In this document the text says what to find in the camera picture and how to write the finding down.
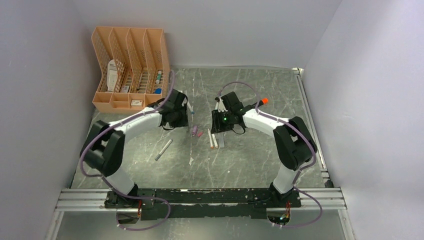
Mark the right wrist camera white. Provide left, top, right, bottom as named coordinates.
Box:
left=215, top=96, right=228, bottom=113

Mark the orange file organizer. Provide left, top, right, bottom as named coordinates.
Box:
left=91, top=26, right=171, bottom=115

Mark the white packet in organizer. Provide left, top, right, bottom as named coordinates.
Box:
left=106, top=59, right=118, bottom=92

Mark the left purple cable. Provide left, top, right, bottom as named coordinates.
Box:
left=78, top=69, right=176, bottom=203

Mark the black base frame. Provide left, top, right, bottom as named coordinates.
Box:
left=104, top=188, right=301, bottom=221

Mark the small box in tray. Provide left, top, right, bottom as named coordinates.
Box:
left=130, top=99, right=143, bottom=108

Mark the green white tube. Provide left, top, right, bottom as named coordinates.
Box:
left=155, top=70, right=163, bottom=85

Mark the white marker orange end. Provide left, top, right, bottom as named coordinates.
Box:
left=207, top=128, right=215, bottom=150

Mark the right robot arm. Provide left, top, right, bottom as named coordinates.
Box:
left=211, top=91, right=317, bottom=207

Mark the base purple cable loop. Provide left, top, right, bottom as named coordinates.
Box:
left=115, top=198, right=172, bottom=232

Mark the black orange highlighter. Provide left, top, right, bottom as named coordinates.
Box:
left=247, top=98, right=269, bottom=109

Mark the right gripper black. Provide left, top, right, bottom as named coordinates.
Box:
left=211, top=108, right=234, bottom=134

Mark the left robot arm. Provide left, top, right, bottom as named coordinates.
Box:
left=80, top=89, right=189, bottom=208

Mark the purple highlighter cap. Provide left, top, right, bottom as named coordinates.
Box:
left=191, top=125, right=198, bottom=135

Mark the white pen blue cap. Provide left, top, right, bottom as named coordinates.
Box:
left=187, top=101, right=195, bottom=115

